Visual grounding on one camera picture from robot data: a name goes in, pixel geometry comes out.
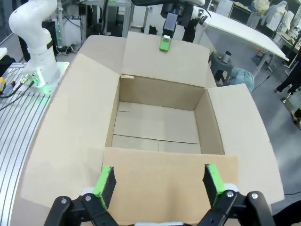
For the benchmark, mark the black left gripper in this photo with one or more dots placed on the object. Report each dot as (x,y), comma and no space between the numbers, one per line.
(177,9)

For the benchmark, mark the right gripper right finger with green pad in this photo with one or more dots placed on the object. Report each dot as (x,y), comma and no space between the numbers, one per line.
(215,183)

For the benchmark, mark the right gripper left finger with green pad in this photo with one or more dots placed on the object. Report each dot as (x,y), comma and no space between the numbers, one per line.
(103,186)

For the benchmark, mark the brown cardboard shipping box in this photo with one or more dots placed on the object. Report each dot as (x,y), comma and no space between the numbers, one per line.
(70,117)

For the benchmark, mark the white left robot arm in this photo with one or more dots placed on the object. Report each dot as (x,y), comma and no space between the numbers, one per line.
(30,28)

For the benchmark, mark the grey plastic stool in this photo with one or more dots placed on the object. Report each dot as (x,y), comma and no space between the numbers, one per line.
(221,68)

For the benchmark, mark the black and white cylinder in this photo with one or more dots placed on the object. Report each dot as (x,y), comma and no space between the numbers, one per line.
(227,57)

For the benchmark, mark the white table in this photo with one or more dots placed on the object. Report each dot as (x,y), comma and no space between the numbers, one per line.
(235,30)

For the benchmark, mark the blue-grey cloth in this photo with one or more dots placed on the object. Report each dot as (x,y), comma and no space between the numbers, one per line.
(243,76)

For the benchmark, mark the slotted aluminium mounting plate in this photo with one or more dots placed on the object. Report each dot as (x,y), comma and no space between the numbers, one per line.
(18,122)

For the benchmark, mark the white garments on mannequins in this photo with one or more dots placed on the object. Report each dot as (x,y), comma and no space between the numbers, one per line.
(277,14)

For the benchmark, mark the person in black trousers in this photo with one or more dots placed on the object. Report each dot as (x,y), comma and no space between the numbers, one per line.
(291,80)

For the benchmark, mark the yellow device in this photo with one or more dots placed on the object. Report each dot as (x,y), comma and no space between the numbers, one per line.
(1,85)

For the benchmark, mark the aluminium frame rack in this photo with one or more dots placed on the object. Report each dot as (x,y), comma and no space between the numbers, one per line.
(129,16)

